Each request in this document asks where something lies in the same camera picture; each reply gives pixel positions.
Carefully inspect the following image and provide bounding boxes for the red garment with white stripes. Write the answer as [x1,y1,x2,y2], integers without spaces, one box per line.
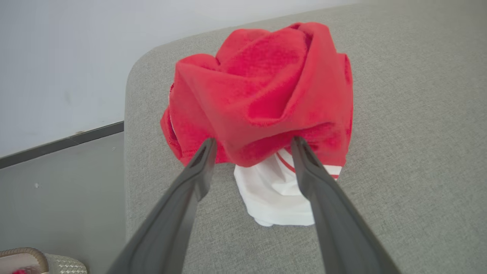
[160,22,354,228]

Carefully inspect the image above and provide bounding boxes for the white perforated basket brown rim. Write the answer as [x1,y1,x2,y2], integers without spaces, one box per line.
[0,247,88,274]

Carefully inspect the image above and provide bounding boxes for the grey fabric sofa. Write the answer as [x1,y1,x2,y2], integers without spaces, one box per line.
[124,0,487,274]

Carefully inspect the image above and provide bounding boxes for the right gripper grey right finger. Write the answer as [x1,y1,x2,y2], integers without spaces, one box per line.
[291,136,401,274]

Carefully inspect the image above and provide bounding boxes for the black wall baseboard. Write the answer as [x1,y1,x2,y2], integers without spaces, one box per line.
[0,121,125,170]

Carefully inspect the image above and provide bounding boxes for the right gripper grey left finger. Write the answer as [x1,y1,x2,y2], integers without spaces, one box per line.
[107,137,218,274]

